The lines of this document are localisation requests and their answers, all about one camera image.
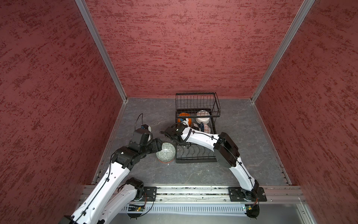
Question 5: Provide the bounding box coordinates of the green patterned bowl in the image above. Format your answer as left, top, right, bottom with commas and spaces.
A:
156, 142, 176, 161

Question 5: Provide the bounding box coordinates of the orange bowl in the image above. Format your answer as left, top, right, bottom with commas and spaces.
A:
177, 113, 193, 126

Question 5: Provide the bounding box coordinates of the blue patterned bowl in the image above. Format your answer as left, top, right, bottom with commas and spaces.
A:
199, 123, 211, 133

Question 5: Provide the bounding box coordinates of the white bowl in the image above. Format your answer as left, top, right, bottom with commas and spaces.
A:
195, 110, 211, 124

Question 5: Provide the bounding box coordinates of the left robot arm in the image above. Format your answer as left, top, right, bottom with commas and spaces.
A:
60, 128, 163, 224

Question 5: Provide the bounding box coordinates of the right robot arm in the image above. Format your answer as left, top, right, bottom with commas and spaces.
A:
160, 123, 259, 202

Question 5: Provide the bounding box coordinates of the left aluminium corner profile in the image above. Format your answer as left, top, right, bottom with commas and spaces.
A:
75, 0, 128, 104

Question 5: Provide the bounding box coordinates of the aluminium corner profile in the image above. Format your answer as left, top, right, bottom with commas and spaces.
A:
75, 0, 128, 104
251, 0, 315, 104

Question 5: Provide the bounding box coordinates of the right aluminium corner profile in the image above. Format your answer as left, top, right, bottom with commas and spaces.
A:
251, 0, 315, 104

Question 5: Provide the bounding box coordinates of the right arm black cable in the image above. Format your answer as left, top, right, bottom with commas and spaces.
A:
160, 122, 194, 146

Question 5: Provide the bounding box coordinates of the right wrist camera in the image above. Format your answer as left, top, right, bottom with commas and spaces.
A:
179, 118, 190, 127

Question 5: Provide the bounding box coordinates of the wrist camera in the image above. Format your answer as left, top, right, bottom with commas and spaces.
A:
141, 124, 152, 141
179, 118, 190, 127

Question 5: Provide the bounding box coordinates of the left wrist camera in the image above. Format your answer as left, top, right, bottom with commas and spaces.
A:
141, 124, 152, 141

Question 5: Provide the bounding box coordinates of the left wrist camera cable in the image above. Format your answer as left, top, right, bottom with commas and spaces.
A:
134, 113, 145, 131

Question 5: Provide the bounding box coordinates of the black wire dish rack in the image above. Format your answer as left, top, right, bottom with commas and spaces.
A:
175, 92, 221, 163

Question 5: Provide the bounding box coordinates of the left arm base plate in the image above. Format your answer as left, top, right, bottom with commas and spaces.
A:
136, 186, 158, 202

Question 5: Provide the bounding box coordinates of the perforated cable duct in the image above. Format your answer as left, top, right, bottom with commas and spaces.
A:
119, 203, 247, 215

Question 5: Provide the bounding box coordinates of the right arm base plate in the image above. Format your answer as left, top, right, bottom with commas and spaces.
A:
228, 187, 267, 203

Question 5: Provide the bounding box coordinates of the aluminium mounting rail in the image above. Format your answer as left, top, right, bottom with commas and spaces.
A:
149, 185, 307, 204

